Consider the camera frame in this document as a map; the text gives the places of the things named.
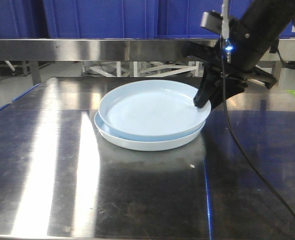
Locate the white metal frame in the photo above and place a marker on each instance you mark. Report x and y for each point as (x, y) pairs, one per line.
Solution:
(142, 68)

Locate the light blue plate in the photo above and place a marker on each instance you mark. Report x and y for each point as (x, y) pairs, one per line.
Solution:
(153, 110)
(137, 145)

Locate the large blue crate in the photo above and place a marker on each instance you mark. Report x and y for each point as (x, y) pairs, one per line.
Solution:
(181, 19)
(101, 19)

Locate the blue crate with label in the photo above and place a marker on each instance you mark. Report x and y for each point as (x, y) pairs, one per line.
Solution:
(285, 18)

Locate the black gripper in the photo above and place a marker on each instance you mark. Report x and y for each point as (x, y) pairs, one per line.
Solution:
(242, 65)

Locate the large blue crate middle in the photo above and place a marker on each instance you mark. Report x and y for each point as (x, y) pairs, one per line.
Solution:
(181, 19)

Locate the large blue crate left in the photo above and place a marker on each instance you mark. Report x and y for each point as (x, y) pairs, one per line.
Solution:
(101, 19)

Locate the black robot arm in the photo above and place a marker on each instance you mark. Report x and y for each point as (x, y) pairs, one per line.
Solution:
(241, 45)

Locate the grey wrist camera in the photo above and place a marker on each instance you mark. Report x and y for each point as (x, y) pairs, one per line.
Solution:
(216, 23)

